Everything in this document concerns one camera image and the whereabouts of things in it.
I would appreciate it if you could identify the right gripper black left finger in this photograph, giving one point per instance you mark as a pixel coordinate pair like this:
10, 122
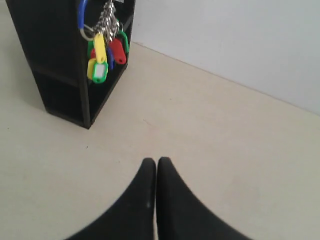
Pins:
131, 217

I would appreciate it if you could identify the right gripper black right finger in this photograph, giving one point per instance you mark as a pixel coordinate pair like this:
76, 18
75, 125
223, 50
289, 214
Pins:
180, 215

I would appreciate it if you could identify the green tag with white label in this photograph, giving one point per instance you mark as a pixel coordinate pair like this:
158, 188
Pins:
100, 71

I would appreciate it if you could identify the red key tag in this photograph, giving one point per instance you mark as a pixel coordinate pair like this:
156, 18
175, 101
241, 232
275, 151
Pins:
112, 52

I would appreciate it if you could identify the yellow key tag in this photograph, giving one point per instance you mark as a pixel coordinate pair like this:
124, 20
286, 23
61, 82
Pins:
100, 54

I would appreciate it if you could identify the green key tag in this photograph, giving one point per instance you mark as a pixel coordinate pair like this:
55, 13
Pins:
125, 40

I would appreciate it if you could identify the silver key chain cluster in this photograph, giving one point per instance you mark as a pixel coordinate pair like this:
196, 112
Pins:
108, 25

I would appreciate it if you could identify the blue ring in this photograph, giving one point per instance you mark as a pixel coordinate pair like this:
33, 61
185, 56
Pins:
87, 32

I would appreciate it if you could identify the blue key tag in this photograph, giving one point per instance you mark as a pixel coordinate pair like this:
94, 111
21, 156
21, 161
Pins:
110, 58

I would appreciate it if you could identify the black metal frame stand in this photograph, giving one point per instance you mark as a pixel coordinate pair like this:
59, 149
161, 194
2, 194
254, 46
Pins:
58, 55

